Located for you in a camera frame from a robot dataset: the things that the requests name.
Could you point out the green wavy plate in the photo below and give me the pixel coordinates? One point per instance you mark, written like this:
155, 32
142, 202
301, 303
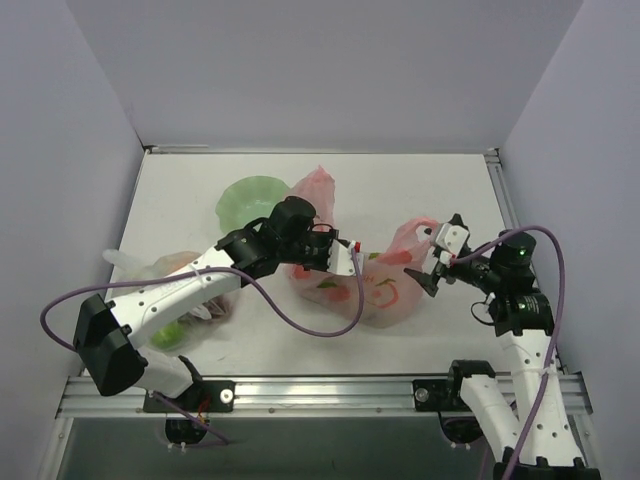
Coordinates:
247, 199

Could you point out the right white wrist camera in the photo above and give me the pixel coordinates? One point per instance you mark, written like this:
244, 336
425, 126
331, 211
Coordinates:
448, 239

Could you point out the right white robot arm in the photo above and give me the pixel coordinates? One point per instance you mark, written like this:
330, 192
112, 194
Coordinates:
531, 437

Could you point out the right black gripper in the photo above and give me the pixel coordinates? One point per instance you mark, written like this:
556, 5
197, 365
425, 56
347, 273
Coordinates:
441, 270

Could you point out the aluminium front rail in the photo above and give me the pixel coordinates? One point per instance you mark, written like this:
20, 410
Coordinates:
264, 397

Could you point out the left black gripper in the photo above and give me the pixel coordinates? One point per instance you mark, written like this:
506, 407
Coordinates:
323, 250

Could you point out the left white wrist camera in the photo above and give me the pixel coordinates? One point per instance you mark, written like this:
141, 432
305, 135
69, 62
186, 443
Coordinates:
344, 257

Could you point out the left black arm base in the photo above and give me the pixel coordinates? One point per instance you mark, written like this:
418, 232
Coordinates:
188, 424

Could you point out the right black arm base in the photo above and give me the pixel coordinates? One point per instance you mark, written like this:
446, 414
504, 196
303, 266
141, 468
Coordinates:
459, 427

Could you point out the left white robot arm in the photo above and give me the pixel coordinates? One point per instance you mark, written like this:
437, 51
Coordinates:
111, 336

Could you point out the pink plastic bag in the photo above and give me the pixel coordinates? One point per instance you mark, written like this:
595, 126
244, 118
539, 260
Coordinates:
390, 295

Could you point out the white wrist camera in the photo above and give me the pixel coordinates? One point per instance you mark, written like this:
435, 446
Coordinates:
448, 239
344, 257

